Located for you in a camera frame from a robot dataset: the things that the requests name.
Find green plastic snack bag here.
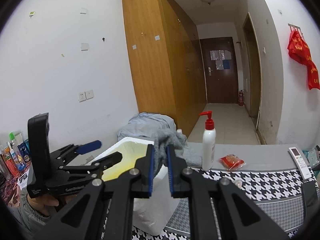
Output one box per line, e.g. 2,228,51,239
233,179,242,189

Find yellow mesh sponge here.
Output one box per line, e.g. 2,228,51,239
101,141,148,181

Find grey cloth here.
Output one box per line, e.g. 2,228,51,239
152,128,203,178

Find person's left hand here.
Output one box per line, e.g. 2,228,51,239
27,194,76,217

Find bottles on side shelf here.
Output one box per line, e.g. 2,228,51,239
1,132,31,176

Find red snack packet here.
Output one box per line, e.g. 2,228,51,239
219,154,246,171

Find white styrofoam box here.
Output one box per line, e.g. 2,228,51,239
92,136,181,236

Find houndstooth table mat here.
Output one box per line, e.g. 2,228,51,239
100,166,320,240

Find light blue cloth bundle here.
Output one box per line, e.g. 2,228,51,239
117,112,176,141

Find white lotion pump bottle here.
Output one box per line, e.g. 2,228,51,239
200,111,216,171

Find black smartphone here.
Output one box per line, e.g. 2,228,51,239
302,181,319,221

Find white remote control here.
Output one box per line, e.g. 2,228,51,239
289,147,312,181

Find red fire extinguisher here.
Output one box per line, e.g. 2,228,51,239
238,90,244,106

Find wooden wardrobe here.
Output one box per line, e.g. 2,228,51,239
122,0,207,135

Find brown side door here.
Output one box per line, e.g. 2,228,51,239
242,12,262,129

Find dark brown entrance door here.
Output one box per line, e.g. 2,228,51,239
200,37,239,103

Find red hanging banner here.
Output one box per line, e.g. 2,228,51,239
287,29,319,90

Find wall socket and switch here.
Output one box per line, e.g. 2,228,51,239
78,90,94,102

